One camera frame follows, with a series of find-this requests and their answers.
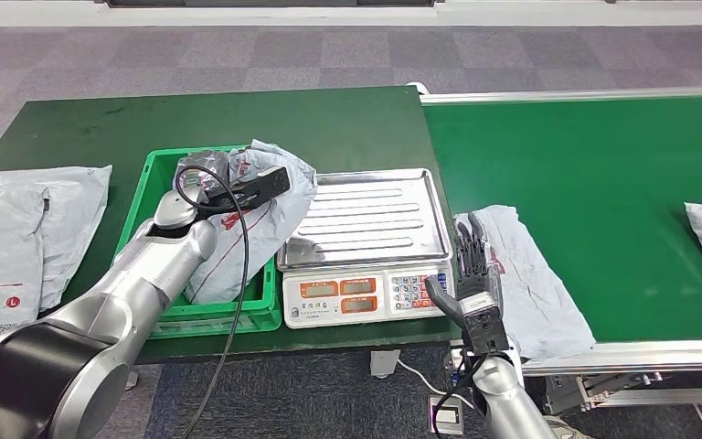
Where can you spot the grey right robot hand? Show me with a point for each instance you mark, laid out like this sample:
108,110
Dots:
478,273

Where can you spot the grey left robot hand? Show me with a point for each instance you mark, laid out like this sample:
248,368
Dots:
202,172

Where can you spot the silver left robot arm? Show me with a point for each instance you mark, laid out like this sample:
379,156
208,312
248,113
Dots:
145,273

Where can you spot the plain grey parcel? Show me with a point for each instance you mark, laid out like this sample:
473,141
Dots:
78,218

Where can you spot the white scale with steel tray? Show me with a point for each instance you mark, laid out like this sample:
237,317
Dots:
363,218

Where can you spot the white table leg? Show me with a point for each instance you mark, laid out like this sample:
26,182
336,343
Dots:
384,363

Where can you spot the green plastic crate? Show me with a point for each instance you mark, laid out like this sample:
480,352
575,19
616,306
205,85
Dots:
236,318

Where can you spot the beige shoe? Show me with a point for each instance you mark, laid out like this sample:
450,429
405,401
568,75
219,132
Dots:
563,430

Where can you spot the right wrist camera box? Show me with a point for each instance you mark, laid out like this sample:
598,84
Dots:
484,330

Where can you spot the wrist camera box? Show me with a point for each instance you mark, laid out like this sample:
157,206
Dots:
484,330
260,185

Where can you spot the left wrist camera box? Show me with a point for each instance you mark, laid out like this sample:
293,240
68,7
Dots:
260,185

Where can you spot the green conveyor belt, aluminium frame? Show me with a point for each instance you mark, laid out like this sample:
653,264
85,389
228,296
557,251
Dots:
569,169

